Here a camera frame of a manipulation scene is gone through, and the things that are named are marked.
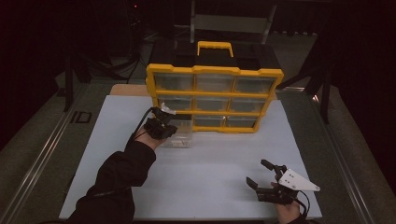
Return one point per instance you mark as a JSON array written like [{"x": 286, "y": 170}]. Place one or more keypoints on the person's right hand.
[{"x": 288, "y": 213}]

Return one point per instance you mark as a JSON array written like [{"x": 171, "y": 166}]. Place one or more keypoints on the transparent pull-out drawer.
[{"x": 184, "y": 133}]

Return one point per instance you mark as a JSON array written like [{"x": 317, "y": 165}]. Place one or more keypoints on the grey metal frame stand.
[{"x": 230, "y": 23}]

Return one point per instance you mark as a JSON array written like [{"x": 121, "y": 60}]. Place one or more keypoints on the white table board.
[{"x": 218, "y": 161}]

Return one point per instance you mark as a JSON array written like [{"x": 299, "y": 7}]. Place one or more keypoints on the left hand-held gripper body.
[{"x": 158, "y": 127}]

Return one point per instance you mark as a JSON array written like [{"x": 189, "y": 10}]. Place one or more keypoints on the person's left hand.
[{"x": 149, "y": 141}]

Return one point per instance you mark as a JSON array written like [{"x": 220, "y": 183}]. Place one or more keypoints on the yellow black organizer cabinet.
[{"x": 214, "y": 70}]

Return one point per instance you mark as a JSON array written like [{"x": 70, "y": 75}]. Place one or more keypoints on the grid of clear plastic drawers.
[{"x": 214, "y": 82}]

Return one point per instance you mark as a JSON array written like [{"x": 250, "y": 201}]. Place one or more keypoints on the black stand legs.
[
  {"x": 68, "y": 87},
  {"x": 325, "y": 102}
]

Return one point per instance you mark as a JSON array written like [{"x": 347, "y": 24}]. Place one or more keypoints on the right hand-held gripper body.
[{"x": 292, "y": 180}]

